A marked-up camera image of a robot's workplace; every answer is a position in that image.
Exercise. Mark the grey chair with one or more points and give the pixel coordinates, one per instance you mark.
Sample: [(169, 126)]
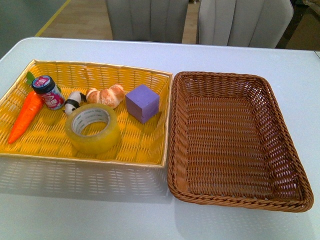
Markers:
[(243, 23), (147, 20)]

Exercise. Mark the yellow wicker basket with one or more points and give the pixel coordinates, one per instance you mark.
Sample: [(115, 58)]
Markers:
[(141, 144)]

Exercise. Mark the small labelled jar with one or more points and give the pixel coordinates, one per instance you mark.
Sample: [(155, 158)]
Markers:
[(46, 88)]

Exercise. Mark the brown wicker basket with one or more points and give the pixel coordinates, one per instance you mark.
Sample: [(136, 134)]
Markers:
[(229, 145)]

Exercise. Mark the toy panda figure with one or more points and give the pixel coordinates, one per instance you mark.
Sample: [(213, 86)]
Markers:
[(73, 102)]

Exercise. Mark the toy orange carrot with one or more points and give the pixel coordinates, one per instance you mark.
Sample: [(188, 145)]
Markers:
[(32, 105)]

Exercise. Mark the grey chair left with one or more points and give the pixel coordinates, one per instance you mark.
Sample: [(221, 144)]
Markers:
[(147, 20)]

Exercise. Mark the toy croissant bread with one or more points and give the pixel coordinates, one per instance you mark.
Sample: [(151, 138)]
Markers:
[(111, 96)]

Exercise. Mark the grey chair right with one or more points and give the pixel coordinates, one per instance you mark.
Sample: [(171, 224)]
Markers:
[(243, 23)]

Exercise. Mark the purple foam cube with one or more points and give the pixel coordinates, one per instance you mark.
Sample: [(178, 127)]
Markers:
[(142, 103)]

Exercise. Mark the yellow packing tape roll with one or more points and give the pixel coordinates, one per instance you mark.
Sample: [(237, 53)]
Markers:
[(89, 114)]

